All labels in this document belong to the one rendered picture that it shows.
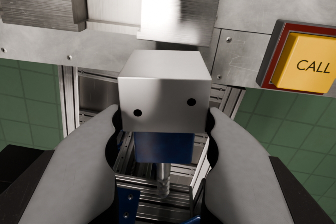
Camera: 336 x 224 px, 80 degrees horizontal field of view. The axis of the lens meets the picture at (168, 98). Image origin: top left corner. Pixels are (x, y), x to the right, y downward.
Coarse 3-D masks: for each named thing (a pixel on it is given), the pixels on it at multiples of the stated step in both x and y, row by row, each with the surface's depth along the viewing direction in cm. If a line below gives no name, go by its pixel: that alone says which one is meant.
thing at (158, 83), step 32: (128, 64) 12; (160, 64) 12; (192, 64) 12; (128, 96) 11; (160, 96) 11; (192, 96) 11; (128, 128) 12; (160, 128) 12; (192, 128) 12; (160, 160) 15; (160, 192) 18
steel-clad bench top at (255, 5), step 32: (224, 0) 23; (256, 0) 22; (288, 0) 22; (320, 0) 22; (0, 32) 26; (32, 32) 25; (64, 32) 25; (96, 32) 25; (224, 32) 24; (256, 32) 24; (64, 64) 27; (96, 64) 27; (224, 64) 26; (256, 64) 26
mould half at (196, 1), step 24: (0, 0) 15; (24, 0) 15; (48, 0) 15; (144, 0) 15; (168, 0) 15; (192, 0) 15; (216, 0) 15; (24, 24) 16; (48, 24) 16; (72, 24) 16; (144, 24) 16; (168, 24) 16; (192, 24) 15
